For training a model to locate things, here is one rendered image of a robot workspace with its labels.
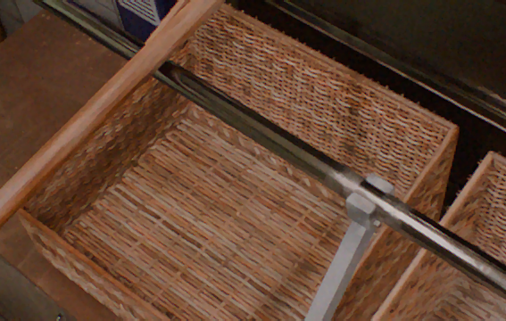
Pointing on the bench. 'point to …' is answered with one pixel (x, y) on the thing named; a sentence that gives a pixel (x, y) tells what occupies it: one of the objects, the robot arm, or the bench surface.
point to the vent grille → (146, 9)
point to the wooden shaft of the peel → (85, 124)
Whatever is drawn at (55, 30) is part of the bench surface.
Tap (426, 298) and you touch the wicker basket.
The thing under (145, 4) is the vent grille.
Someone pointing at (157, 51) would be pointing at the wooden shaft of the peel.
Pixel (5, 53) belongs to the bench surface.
